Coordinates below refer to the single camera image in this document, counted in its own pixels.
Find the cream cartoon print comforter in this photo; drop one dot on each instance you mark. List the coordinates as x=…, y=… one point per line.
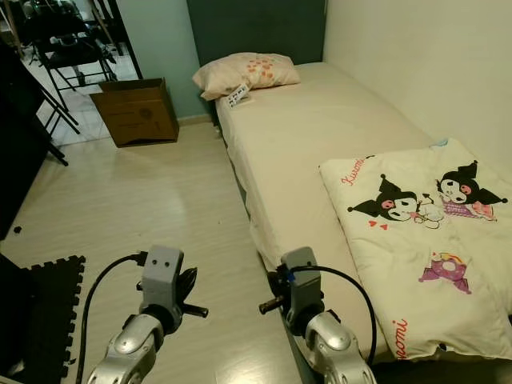
x=432, y=256

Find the black lettered white magazine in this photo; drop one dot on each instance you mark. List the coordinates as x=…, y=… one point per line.
x=238, y=96

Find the pink dotted pillow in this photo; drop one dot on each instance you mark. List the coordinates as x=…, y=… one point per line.
x=248, y=74

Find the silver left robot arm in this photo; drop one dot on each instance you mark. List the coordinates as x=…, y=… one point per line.
x=136, y=344

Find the dark green bed base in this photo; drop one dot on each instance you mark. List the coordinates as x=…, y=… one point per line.
x=252, y=240

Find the black foam puzzle mat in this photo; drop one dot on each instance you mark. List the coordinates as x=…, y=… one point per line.
x=48, y=320

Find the beige sheeted bed mattress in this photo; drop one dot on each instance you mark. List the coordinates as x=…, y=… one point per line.
x=312, y=136

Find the brown cardboard box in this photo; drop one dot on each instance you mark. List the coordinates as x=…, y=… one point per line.
x=138, y=116

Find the small dark floor speck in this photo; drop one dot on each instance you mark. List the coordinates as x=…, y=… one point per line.
x=16, y=230

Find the black metal chair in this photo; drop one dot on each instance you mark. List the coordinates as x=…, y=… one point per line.
x=80, y=68

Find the dark green padded headboard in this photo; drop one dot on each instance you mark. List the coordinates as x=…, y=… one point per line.
x=256, y=28

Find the idle silver humanoid robot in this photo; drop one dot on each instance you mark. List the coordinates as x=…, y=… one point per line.
x=60, y=20

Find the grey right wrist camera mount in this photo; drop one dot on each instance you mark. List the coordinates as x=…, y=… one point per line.
x=302, y=280

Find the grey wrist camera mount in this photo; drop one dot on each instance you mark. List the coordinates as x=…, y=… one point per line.
x=162, y=276
x=302, y=280

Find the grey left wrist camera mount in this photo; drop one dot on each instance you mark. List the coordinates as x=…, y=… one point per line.
x=162, y=276

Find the black door frame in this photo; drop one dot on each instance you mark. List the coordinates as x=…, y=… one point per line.
x=124, y=40

